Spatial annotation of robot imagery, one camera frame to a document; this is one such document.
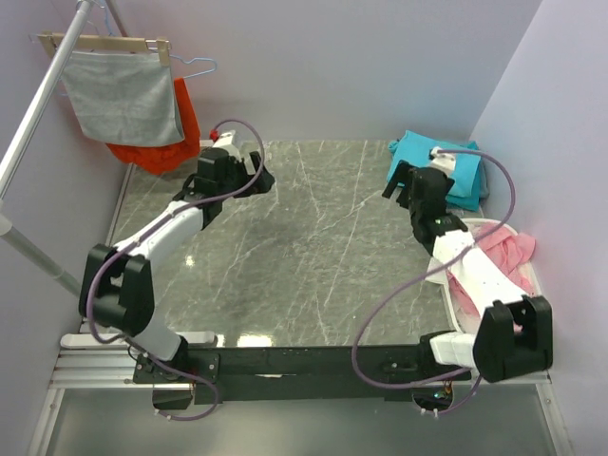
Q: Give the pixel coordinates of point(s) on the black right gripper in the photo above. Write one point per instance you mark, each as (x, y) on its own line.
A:
(399, 178)

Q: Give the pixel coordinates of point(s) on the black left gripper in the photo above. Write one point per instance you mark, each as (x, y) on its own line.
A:
(261, 185)

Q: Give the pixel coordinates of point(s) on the turquoise t shirt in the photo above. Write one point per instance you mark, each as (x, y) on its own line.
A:
(415, 148)
(469, 202)

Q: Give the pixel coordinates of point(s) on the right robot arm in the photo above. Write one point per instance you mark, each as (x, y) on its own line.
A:
(515, 336)

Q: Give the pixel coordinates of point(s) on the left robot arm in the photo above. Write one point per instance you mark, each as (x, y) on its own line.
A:
(118, 291)

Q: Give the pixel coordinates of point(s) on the folded turquoise t shirt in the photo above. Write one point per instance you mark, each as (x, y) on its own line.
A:
(469, 202)

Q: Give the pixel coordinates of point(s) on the orange hanging garment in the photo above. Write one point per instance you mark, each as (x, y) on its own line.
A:
(158, 160)

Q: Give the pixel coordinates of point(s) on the white laundry basket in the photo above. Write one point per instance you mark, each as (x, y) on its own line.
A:
(456, 309)

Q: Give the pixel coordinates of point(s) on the pink t shirt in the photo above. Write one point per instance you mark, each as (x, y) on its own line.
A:
(497, 269)

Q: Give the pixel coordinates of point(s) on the grey hanging cloth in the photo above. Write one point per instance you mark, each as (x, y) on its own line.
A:
(123, 99)

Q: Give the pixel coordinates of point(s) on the black base beam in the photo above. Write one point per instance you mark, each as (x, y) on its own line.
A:
(334, 387)

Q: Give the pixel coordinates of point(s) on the wooden clip hanger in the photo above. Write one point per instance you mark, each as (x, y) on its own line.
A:
(161, 46)

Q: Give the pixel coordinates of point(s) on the metal clothes rack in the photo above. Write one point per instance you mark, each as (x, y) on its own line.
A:
(58, 189)

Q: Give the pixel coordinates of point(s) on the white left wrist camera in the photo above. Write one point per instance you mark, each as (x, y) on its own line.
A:
(230, 142)

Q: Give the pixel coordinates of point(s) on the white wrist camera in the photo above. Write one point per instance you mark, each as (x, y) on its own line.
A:
(230, 142)
(440, 160)

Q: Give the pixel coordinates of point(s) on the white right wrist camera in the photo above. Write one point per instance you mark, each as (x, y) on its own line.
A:
(440, 160)

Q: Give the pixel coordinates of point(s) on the aluminium rail frame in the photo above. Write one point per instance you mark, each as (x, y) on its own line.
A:
(81, 369)

